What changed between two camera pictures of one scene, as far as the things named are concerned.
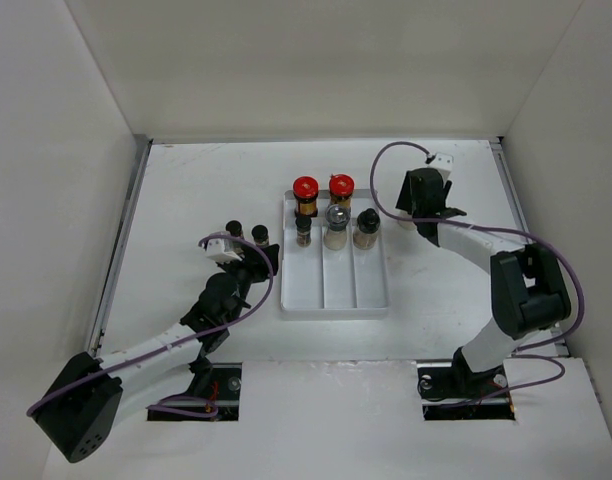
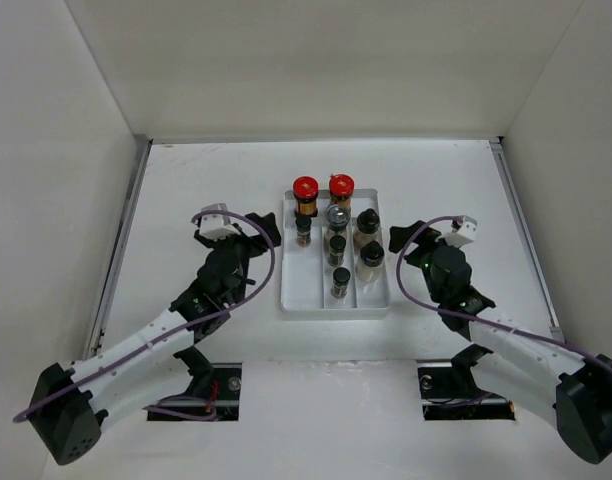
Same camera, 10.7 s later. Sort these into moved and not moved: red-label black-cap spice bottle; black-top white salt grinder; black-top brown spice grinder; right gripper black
Moved: right gripper black; black-top white salt grinder
Not moved: black-top brown spice grinder; red-label black-cap spice bottle
